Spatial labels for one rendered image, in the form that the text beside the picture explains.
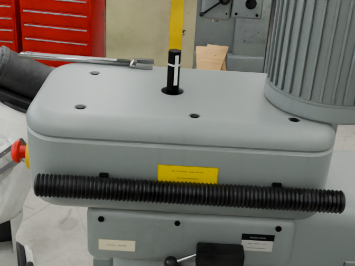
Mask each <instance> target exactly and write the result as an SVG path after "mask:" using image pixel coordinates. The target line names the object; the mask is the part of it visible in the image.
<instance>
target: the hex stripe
mask: <svg viewBox="0 0 355 266"><path fill-rule="evenodd" d="M178 66H179V55H176V56H175V68H174V86H176V85H177V82H178Z"/></svg>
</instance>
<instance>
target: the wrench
mask: <svg viewBox="0 0 355 266"><path fill-rule="evenodd" d="M18 58H23V59H37V60H51V61H66V62H80V63H94V64H109V65H123V66H129V68H136V69H143V70H152V69H153V64H154V59H144V58H132V60H129V59H114V58H100V57H91V56H77V55H63V54H48V53H34V52H21V53H20V54H19V55H18Z"/></svg>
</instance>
